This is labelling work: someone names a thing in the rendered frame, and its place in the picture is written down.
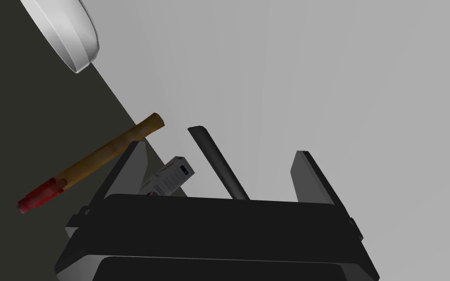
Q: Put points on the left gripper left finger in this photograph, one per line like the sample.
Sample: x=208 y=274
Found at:
x=128 y=174

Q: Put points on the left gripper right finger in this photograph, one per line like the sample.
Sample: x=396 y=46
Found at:
x=311 y=180

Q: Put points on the white printed box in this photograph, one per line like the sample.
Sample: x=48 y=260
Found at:
x=169 y=178

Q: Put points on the white bowl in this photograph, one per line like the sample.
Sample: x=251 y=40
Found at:
x=68 y=32

